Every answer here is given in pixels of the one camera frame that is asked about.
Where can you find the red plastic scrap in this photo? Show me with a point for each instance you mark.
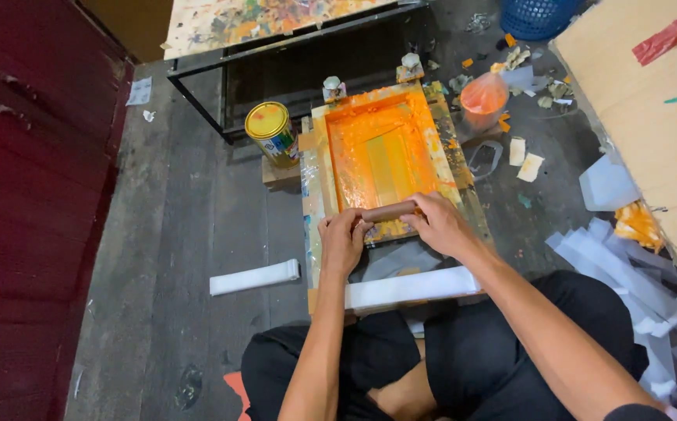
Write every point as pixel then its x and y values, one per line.
pixel 658 42

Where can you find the yellow-lidded paint can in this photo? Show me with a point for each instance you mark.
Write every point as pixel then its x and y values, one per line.
pixel 273 134

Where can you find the white plastic sheet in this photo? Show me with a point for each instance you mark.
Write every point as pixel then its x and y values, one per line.
pixel 606 186

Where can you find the heap of paper litter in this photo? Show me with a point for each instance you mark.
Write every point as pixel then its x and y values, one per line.
pixel 525 70

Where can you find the orange-stained crumpled rag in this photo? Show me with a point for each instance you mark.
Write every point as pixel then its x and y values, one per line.
pixel 638 225

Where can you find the person's black shorts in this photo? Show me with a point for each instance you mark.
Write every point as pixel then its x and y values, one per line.
pixel 461 362

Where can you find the large cardboard sheet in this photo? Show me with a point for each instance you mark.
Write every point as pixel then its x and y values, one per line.
pixel 648 128

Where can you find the stack of white paper strips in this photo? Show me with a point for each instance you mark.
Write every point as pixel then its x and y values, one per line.
pixel 411 287

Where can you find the small wooden block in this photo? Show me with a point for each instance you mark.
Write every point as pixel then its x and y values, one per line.
pixel 280 174

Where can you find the blue plastic basket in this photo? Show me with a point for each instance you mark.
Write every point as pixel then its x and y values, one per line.
pixel 534 17

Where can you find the wooden printing base board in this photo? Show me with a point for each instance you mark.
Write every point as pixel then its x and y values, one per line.
pixel 391 257

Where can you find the small stack of white strips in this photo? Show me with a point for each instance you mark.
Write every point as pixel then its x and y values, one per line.
pixel 254 276

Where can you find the paint-spattered table with black frame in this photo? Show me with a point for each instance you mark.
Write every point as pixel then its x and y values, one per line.
pixel 291 52

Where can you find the orange-inked wooden screen printing frame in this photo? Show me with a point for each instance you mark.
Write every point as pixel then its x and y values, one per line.
pixel 379 152

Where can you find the cream paper piece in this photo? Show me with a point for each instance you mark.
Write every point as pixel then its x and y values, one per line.
pixel 517 151
pixel 530 167

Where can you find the hinge clamp with wing nut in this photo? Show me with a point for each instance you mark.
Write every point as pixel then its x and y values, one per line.
pixel 333 89
pixel 410 67

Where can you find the person's left hand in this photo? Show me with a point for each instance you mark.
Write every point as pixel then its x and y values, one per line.
pixel 341 242

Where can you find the orange ink plastic bag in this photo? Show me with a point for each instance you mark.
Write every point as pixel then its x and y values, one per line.
pixel 483 99

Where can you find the white paper scrap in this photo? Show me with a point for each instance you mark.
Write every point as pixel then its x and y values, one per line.
pixel 139 91

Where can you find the dark red wooden door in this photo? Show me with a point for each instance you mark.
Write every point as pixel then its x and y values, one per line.
pixel 28 210

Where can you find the brown wooden squeegee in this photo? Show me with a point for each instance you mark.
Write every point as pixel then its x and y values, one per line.
pixel 390 211

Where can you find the heap of white paper strips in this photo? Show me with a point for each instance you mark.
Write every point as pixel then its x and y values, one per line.
pixel 625 280

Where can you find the person's right hand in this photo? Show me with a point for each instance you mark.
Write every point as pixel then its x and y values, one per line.
pixel 440 225

